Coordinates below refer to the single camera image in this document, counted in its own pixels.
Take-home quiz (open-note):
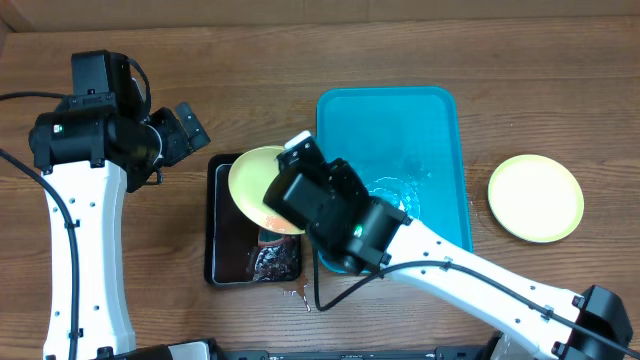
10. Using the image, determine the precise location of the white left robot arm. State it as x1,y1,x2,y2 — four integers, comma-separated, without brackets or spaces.
29,102,210,359

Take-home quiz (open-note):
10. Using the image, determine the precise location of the yellow plate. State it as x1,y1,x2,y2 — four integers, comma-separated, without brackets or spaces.
228,145,304,235
487,154,585,244

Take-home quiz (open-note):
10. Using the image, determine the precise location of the green orange sponge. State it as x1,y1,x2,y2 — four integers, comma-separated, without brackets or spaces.
257,228,299,247

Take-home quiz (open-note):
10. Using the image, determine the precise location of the teal plastic tray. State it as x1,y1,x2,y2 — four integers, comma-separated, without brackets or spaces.
316,86,473,251

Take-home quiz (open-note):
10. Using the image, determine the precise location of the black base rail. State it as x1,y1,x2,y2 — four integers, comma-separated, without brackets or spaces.
212,345,491,360

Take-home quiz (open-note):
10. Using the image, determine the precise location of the black water tray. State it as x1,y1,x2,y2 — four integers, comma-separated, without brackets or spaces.
203,152,303,288

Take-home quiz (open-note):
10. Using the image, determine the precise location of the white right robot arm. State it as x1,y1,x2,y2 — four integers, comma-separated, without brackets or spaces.
261,143,639,359

